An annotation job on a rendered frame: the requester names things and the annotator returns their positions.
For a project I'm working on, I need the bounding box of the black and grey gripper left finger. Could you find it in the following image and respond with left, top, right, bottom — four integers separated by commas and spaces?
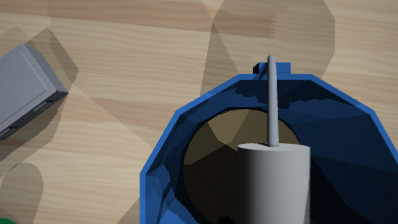
219, 217, 235, 224

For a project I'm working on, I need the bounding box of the grey hinged case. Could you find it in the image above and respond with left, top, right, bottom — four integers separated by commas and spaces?
0, 43, 68, 140

